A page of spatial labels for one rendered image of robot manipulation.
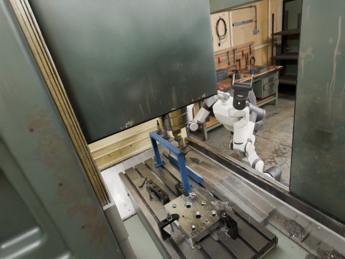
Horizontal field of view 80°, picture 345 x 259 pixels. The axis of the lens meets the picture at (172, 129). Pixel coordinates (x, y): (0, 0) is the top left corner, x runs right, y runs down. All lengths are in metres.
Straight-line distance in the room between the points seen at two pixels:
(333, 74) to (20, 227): 1.34
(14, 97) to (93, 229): 0.41
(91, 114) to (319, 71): 1.05
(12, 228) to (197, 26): 0.93
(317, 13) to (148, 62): 0.79
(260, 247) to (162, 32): 1.09
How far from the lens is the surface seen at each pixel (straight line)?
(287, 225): 1.68
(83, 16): 0.77
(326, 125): 1.31
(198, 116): 1.88
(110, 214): 0.84
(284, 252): 1.60
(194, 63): 0.93
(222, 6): 1.58
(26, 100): 0.54
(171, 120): 0.98
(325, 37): 1.21
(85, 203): 0.65
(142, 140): 2.17
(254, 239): 1.28
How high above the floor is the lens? 1.93
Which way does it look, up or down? 25 degrees down
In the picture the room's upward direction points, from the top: 12 degrees counter-clockwise
